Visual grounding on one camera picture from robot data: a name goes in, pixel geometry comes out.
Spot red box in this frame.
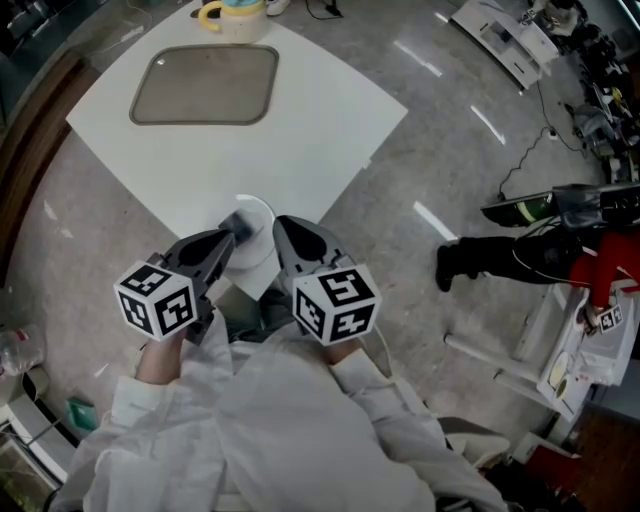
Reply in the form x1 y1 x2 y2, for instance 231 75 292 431
524 439 584 484

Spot person's left forearm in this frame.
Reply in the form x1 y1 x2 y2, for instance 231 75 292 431
102 330 189 441

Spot white round plate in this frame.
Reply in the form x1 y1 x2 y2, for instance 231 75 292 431
227 193 277 274

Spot brown wooden platform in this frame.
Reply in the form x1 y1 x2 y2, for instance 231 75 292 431
0 49 99 289

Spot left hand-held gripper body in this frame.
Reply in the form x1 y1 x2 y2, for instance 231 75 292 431
113 252 217 346

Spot person's grey trousers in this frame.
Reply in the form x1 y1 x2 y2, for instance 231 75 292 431
224 287 296 346

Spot green flat box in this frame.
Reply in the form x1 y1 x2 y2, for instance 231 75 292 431
66 397 97 435

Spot small dark object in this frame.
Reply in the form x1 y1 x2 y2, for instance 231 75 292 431
223 209 257 247

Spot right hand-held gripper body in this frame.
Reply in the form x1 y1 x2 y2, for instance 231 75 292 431
284 248 383 347

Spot cream jug yellow handle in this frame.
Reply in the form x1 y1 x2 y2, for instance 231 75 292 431
198 0 267 44

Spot person's right forearm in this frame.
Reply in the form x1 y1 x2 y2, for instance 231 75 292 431
322 338 431 431

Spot white low cabinet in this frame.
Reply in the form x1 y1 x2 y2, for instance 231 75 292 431
449 0 559 91

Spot white square table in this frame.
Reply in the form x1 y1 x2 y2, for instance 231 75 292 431
65 0 410 301

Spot clear plastic bottles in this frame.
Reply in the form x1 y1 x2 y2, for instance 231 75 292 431
0 324 47 376

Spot person's white coat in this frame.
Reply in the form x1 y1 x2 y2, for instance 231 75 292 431
49 309 511 512

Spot white box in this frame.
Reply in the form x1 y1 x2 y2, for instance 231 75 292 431
574 319 636 386

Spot grey rectangular tray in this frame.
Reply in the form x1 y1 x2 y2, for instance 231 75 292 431
128 43 280 126

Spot small white side table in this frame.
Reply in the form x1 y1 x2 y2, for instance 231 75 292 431
444 282 639 421

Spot small cream plate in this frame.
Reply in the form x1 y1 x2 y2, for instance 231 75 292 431
549 349 571 386

